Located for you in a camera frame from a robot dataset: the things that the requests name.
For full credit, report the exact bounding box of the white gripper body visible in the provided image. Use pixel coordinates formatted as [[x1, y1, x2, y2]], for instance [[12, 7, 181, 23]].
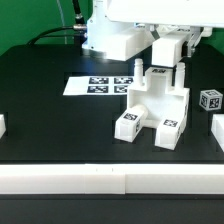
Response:
[[104, 0, 224, 28]]

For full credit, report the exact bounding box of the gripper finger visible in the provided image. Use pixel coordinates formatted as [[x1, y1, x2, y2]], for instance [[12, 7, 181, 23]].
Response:
[[149, 24, 162, 40], [187, 27, 212, 57]]

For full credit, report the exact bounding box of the white chair seat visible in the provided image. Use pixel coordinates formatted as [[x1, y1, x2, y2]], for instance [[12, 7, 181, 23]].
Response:
[[127, 62, 190, 130]]

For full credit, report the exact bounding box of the marker cube right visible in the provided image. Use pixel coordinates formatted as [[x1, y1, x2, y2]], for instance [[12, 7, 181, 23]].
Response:
[[199, 89, 223, 111]]

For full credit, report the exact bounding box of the white part at right edge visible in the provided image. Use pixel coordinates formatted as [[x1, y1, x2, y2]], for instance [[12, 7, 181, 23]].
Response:
[[211, 114, 224, 152]]

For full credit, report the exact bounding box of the white part at edge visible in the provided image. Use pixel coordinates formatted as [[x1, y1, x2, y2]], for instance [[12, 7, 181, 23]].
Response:
[[211, 114, 224, 152], [0, 114, 6, 139]]

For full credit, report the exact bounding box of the white front fence bar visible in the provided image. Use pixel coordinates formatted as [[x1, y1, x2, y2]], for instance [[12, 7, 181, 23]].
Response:
[[0, 164, 224, 194]]

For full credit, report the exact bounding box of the white part at left edge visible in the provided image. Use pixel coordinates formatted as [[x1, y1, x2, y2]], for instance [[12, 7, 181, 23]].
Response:
[[0, 114, 6, 139]]

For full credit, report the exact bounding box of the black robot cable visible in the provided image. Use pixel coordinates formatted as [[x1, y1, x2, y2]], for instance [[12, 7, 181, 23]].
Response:
[[26, 0, 88, 46]]

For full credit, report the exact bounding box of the white marker base plate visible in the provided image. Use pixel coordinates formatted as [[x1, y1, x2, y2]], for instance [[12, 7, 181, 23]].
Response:
[[63, 76, 133, 96]]

